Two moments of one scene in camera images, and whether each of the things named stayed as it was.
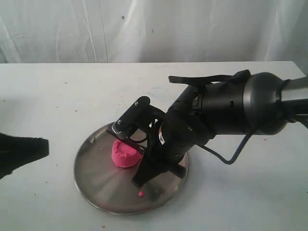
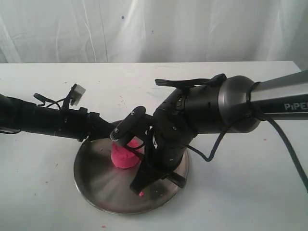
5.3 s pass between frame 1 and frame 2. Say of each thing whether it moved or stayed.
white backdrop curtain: stayed
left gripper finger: moved
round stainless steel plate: stayed
